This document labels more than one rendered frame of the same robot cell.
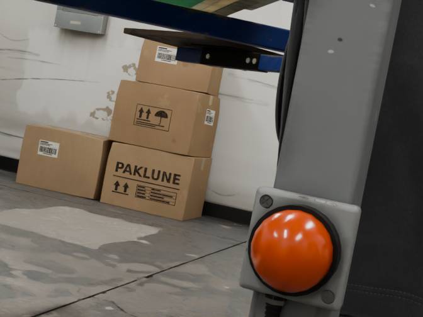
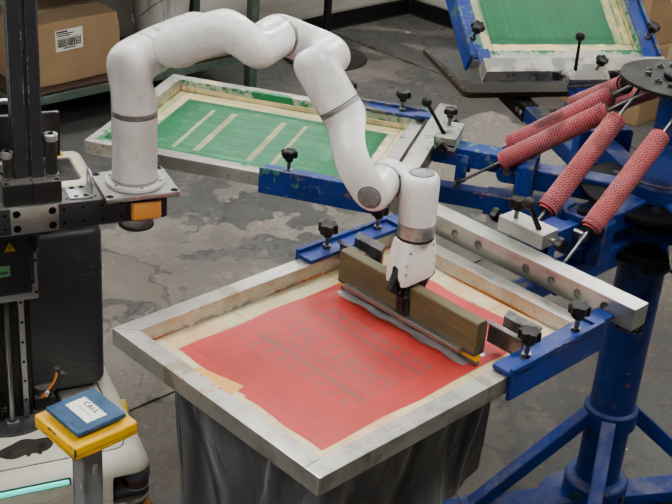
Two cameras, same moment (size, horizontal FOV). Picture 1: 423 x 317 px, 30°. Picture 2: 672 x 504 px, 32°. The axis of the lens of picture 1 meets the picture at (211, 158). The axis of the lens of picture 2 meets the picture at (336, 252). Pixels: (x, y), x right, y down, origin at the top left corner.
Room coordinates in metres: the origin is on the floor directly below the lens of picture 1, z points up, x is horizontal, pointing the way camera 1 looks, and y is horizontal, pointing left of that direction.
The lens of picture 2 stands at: (-0.94, -1.18, 2.20)
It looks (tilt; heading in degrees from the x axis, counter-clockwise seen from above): 27 degrees down; 26
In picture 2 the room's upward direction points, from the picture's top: 5 degrees clockwise
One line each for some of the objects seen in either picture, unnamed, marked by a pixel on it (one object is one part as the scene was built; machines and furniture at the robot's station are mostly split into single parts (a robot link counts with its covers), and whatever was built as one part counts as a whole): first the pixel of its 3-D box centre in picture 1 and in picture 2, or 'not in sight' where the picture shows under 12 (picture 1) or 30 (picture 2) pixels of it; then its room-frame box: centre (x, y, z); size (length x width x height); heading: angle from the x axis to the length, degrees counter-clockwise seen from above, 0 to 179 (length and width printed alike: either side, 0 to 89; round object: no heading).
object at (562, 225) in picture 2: not in sight; (539, 240); (1.44, -0.51, 1.02); 0.17 x 0.06 x 0.05; 162
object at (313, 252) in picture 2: not in sight; (351, 248); (1.21, -0.15, 0.97); 0.30 x 0.05 x 0.07; 162
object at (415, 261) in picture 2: not in sight; (413, 255); (1.01, -0.38, 1.12); 0.10 x 0.07 x 0.11; 162
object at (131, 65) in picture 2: not in sight; (136, 75); (0.93, 0.24, 1.37); 0.13 x 0.10 x 0.16; 8
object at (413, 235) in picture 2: not in sight; (418, 226); (1.02, -0.38, 1.18); 0.09 x 0.07 x 0.03; 162
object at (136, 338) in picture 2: not in sight; (363, 335); (0.90, -0.34, 0.97); 0.79 x 0.58 x 0.04; 162
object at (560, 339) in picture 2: not in sight; (549, 354); (1.05, -0.68, 0.97); 0.30 x 0.05 x 0.07; 162
